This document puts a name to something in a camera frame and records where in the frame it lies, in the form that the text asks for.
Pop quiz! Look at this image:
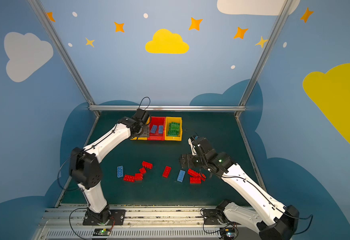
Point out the light blue lego brick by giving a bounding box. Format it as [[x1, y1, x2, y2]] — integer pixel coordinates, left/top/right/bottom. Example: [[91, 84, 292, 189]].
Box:
[[150, 125, 158, 135], [177, 170, 186, 183]]

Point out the green lego brick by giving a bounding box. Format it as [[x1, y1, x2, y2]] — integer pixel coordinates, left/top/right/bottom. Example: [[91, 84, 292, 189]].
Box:
[[169, 122, 180, 129], [167, 129, 181, 137]]

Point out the light blue lego brick corner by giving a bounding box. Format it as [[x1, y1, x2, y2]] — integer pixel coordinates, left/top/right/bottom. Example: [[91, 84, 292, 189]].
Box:
[[117, 166, 124, 178]]

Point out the light blue lego brick side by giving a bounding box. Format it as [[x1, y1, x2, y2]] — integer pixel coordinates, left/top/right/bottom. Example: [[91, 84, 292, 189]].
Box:
[[158, 125, 164, 135]]

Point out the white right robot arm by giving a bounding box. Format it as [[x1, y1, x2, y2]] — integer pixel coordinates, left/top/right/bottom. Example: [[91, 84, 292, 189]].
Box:
[[179, 136, 300, 240]]

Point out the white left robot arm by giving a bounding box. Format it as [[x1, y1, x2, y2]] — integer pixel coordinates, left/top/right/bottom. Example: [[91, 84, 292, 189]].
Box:
[[69, 109, 150, 226]]

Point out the red lego brick cluster top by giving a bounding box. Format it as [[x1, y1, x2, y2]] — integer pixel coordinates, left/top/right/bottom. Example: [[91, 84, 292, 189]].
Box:
[[188, 169, 200, 178]]

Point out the left yellow storage bin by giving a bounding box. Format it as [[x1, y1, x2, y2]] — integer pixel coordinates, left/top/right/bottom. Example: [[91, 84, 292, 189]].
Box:
[[130, 117, 151, 141]]

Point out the yellow storage bin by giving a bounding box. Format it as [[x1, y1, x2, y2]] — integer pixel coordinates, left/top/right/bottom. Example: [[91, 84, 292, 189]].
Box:
[[130, 117, 151, 141], [165, 117, 183, 142]]

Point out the red lego brick cluster bottom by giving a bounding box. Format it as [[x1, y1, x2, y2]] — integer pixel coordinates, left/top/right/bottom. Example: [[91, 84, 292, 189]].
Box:
[[190, 177, 202, 184]]

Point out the red lego brick upright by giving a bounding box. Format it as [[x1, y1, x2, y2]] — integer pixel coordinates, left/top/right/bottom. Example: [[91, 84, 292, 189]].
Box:
[[162, 166, 172, 178]]

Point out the red storage bin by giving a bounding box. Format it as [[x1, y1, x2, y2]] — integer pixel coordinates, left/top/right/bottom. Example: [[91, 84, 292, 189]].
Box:
[[148, 117, 166, 141]]

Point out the right yellow storage bin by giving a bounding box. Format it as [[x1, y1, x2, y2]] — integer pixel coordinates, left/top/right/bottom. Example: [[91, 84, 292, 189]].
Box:
[[165, 117, 183, 142]]

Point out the red lego brick long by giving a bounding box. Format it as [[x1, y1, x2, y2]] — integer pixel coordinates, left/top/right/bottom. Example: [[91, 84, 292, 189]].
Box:
[[142, 161, 153, 170]]

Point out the red square lego brick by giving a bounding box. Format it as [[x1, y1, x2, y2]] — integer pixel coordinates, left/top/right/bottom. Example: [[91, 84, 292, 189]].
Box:
[[139, 167, 147, 175]]

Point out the red lego brick left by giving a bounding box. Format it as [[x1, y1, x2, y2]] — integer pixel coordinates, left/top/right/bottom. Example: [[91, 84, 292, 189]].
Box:
[[123, 175, 136, 183]]

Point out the right controller board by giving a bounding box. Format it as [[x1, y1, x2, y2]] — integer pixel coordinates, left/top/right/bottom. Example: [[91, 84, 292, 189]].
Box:
[[219, 227, 238, 240]]

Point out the controller board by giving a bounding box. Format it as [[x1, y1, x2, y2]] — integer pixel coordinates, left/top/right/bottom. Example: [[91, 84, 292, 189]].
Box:
[[93, 229, 111, 237], [219, 227, 238, 240]]

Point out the left controller board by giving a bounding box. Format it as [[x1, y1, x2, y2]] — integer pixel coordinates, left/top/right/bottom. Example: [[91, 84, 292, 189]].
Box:
[[93, 229, 111, 237]]

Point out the aluminium frame rail back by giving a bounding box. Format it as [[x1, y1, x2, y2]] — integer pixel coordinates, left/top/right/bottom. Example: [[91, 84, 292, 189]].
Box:
[[89, 105, 246, 112]]

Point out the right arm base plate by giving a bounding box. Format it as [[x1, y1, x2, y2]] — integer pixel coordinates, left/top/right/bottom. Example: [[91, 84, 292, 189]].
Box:
[[200, 208, 229, 225]]

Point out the aluminium front rail base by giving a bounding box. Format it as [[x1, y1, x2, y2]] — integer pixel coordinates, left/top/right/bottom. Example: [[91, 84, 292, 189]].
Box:
[[30, 204, 266, 240]]

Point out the aluminium frame post left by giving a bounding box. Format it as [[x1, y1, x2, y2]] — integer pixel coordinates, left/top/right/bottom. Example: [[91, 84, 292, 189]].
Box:
[[28, 0, 96, 107]]

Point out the aluminium frame post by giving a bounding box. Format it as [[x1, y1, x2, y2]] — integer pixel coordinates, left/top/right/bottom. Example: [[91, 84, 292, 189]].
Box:
[[28, 0, 96, 107], [235, 0, 295, 120]]

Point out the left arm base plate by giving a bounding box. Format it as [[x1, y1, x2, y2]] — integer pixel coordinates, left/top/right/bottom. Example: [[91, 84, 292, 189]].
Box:
[[83, 208, 126, 226]]

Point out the aluminium frame post right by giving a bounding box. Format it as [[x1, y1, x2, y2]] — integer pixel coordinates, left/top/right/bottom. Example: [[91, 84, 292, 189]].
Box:
[[235, 0, 295, 120]]

